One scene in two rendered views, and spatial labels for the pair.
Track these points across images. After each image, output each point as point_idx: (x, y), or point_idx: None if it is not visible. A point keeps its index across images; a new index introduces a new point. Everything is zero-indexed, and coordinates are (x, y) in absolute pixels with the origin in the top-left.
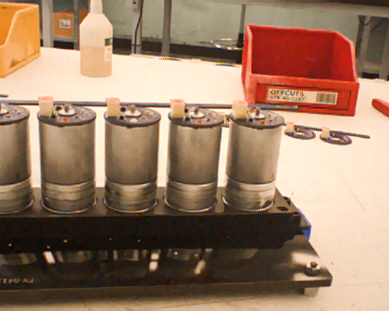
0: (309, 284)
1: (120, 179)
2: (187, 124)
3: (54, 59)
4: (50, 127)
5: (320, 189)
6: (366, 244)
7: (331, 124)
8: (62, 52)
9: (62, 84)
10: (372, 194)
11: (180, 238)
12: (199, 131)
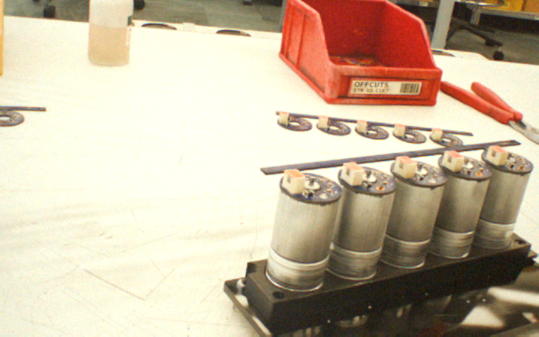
0: None
1: (413, 238)
2: (473, 179)
3: (28, 37)
4: (369, 197)
5: None
6: None
7: (424, 120)
8: (23, 23)
9: (88, 82)
10: (530, 206)
11: (455, 285)
12: (481, 184)
